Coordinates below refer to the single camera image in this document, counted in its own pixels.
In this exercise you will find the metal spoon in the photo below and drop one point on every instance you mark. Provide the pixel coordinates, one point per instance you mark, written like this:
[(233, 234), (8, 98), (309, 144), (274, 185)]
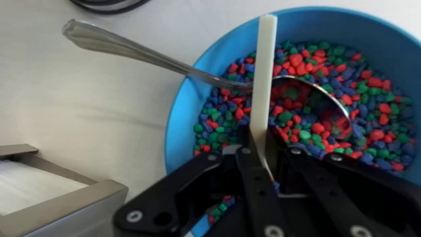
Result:
[(184, 66)]

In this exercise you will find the steel napkin holder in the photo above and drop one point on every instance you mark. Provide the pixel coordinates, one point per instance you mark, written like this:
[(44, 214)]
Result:
[(42, 199)]

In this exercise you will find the white plastic spoon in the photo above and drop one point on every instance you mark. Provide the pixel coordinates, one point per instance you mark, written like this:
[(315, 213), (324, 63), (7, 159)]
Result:
[(262, 85)]

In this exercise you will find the colourful gravel in bowl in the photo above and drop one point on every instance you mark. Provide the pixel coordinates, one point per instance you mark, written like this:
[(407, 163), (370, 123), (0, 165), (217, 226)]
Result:
[(383, 130)]

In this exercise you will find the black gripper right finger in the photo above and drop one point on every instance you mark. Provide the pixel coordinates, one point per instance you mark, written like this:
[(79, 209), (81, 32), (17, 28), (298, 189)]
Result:
[(338, 197)]

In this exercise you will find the blue bowl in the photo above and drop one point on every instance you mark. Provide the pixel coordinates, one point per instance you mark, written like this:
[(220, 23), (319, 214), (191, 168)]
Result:
[(205, 119)]

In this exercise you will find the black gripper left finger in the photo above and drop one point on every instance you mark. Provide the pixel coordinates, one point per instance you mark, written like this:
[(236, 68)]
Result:
[(177, 203)]

